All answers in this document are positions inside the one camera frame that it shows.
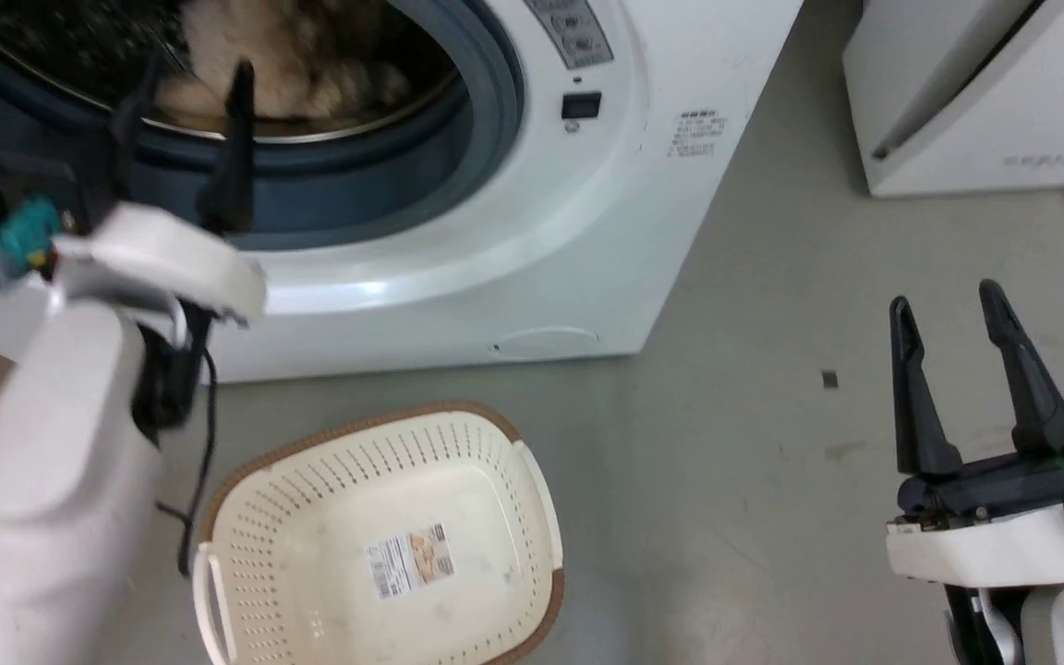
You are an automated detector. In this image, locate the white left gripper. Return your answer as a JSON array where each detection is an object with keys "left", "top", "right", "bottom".
[{"left": 0, "top": 51, "right": 268, "bottom": 326}]

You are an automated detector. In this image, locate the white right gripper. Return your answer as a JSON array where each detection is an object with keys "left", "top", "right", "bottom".
[{"left": 885, "top": 279, "right": 1064, "bottom": 586}]

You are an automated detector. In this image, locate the beige laundry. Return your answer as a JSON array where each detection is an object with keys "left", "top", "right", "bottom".
[{"left": 158, "top": 0, "right": 415, "bottom": 122}]

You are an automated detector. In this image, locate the white front-load washing machine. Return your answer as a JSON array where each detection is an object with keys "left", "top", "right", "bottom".
[{"left": 0, "top": 0, "right": 805, "bottom": 385}]

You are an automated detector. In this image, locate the cream perforated laundry basket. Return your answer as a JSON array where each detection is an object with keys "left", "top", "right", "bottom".
[{"left": 192, "top": 402, "right": 566, "bottom": 665}]

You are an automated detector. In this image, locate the white box appliance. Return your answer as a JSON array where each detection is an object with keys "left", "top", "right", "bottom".
[{"left": 841, "top": 0, "right": 1064, "bottom": 199}]

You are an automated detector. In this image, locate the washer text label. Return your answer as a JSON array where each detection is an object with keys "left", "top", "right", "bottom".
[{"left": 667, "top": 110, "right": 730, "bottom": 159}]

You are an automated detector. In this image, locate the grey washer control panel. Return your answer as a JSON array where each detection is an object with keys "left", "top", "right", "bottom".
[{"left": 523, "top": 0, "right": 616, "bottom": 71}]

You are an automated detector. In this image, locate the printed label sticker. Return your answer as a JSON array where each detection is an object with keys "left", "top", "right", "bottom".
[{"left": 366, "top": 523, "right": 455, "bottom": 601}]

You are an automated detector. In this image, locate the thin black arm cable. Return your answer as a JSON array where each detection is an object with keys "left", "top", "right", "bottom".
[{"left": 157, "top": 346, "right": 220, "bottom": 579}]

